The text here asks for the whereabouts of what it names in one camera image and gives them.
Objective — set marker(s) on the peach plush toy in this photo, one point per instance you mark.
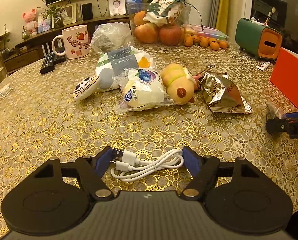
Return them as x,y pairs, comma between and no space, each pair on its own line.
178,87

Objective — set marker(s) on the potted grass plant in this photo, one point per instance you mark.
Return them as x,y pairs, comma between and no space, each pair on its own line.
56,17

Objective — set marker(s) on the yellow curtain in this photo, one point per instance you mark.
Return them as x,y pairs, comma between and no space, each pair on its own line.
227,5

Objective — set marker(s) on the pink strawberry mug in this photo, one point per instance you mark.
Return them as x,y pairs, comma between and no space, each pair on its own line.
76,42

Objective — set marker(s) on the black speaker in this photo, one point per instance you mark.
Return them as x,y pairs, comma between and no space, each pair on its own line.
87,11

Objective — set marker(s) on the bread bun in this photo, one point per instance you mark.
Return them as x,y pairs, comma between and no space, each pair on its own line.
144,90

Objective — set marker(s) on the red yellow apple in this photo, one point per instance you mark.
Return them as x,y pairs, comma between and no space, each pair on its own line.
171,35
146,33

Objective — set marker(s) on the red cardboard box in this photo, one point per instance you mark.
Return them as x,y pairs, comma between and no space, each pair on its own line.
291,77

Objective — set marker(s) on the pile of tangerines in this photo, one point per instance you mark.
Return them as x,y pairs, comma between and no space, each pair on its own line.
204,42

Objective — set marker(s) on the wooden cabinet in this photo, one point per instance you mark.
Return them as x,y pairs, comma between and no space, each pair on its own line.
29,55

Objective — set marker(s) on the black remote control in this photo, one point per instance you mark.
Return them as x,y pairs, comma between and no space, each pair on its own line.
59,58
47,63

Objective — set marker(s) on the small photo card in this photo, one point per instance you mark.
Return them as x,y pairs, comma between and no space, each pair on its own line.
44,22

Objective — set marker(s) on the pastel plastic folder case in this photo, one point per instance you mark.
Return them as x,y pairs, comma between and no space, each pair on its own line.
206,31

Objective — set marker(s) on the gold lace covered desktop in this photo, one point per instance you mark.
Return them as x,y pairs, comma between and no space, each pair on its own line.
64,125

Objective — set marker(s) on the small white tube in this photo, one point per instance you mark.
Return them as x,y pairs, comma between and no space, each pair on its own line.
263,66

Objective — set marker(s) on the wooden photo frame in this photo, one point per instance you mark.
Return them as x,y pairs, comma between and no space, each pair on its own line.
69,12

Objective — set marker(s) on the round white face pouch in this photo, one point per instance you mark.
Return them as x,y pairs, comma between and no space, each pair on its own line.
85,87

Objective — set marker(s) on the clear plastic fruit container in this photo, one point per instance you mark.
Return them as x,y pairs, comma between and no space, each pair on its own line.
183,17

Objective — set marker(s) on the clear plastic bag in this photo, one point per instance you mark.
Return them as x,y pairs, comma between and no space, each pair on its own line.
111,37

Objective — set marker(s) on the white photo frame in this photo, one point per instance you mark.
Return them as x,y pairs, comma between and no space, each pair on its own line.
117,6

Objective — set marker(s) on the green and orange tissue box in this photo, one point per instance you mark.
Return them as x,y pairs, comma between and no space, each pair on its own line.
248,37

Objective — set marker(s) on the silver foil snack packet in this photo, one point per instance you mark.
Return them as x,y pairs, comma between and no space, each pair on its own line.
221,92

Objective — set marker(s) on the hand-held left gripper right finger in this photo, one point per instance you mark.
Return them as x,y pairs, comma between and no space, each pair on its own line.
190,161

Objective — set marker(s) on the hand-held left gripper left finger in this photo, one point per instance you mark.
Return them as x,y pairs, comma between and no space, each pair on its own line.
102,161

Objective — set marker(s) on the grey curtain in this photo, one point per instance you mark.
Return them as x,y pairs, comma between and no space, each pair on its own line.
215,2

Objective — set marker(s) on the large orange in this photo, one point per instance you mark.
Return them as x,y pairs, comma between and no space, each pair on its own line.
139,18

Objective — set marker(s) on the pink bear figurine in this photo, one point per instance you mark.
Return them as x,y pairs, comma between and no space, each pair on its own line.
30,20

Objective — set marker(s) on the small dark clear packet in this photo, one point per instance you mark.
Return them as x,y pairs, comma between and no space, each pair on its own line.
275,110

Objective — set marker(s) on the printed tissue paper pack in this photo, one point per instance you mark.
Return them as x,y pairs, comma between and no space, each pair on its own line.
124,60

